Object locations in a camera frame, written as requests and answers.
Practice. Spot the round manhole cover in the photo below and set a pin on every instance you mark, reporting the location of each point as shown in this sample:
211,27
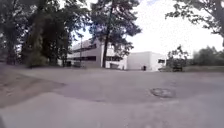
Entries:
162,92

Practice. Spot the grass strip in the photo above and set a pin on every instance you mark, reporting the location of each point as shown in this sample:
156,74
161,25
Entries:
203,68

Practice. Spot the grey asphalt yard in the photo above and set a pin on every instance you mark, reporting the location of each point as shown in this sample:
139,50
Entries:
110,113

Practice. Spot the green bushes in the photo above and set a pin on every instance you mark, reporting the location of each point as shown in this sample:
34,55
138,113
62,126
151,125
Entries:
208,56

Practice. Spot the white building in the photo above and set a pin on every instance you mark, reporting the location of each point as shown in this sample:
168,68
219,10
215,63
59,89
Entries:
140,61

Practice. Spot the tall tree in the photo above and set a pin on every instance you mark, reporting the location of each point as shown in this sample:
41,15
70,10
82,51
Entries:
106,50

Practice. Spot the group of dark trees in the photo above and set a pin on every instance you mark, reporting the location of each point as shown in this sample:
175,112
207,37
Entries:
43,36

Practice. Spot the small bushy tree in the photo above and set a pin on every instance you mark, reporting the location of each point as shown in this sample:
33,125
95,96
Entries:
176,60

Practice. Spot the overhanging tree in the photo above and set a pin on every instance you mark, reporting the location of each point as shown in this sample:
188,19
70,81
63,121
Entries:
213,20

